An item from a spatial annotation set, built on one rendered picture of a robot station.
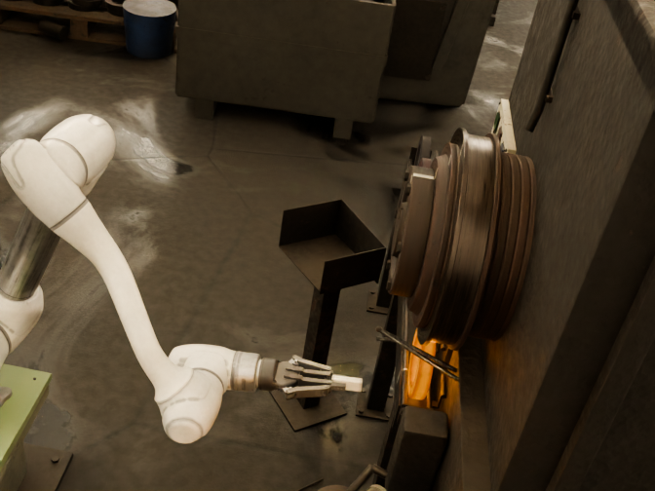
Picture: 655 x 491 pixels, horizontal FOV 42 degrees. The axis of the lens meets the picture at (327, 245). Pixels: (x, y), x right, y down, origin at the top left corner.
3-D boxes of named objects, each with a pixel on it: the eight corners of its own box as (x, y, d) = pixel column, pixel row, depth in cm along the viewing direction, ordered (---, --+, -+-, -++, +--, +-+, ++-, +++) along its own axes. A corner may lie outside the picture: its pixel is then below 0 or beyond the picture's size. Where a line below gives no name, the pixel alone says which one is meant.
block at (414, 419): (429, 480, 198) (452, 411, 184) (429, 509, 192) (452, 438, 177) (384, 472, 198) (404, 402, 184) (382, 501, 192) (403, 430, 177)
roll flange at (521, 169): (482, 269, 214) (534, 102, 186) (492, 404, 176) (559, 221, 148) (443, 262, 214) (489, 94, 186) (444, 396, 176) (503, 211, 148)
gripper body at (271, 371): (262, 372, 201) (300, 376, 200) (255, 397, 194) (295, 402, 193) (262, 349, 196) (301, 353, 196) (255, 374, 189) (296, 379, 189)
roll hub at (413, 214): (409, 246, 201) (435, 145, 184) (406, 324, 178) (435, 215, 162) (387, 243, 201) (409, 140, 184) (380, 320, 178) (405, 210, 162)
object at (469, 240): (443, 262, 214) (489, 94, 186) (444, 396, 176) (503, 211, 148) (418, 257, 214) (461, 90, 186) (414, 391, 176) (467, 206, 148)
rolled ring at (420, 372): (422, 358, 190) (437, 360, 190) (422, 305, 204) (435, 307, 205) (406, 414, 200) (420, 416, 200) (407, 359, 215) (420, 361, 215)
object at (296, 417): (312, 364, 303) (341, 198, 260) (348, 416, 285) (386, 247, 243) (261, 379, 294) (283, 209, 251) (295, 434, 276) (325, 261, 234)
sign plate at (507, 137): (490, 161, 222) (509, 99, 212) (496, 215, 201) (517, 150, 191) (481, 159, 222) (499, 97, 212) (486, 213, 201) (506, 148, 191)
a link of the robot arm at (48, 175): (75, 211, 173) (104, 181, 185) (13, 143, 168) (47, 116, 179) (36, 239, 180) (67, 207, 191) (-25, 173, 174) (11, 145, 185)
